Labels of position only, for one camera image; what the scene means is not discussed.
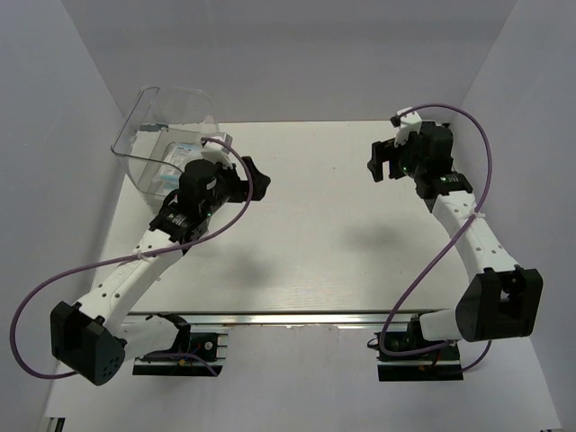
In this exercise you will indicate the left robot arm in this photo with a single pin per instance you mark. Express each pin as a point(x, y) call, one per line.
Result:
point(92, 335)

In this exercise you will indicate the clear acrylic makeup organizer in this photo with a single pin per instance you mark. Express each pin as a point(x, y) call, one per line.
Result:
point(161, 132)

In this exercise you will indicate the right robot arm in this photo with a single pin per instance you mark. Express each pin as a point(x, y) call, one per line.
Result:
point(502, 298)

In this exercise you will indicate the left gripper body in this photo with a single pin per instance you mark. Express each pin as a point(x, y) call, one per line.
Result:
point(229, 187)

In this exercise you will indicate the white blue wipes packet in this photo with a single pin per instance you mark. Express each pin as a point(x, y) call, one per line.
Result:
point(177, 156)

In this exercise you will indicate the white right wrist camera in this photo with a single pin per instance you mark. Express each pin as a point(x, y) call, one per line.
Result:
point(405, 121)

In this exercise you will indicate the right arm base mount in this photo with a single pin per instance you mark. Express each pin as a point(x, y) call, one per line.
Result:
point(443, 365)

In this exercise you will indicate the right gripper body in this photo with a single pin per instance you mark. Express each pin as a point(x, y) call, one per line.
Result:
point(408, 160)

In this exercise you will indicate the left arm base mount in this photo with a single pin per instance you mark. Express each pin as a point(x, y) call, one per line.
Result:
point(195, 351)

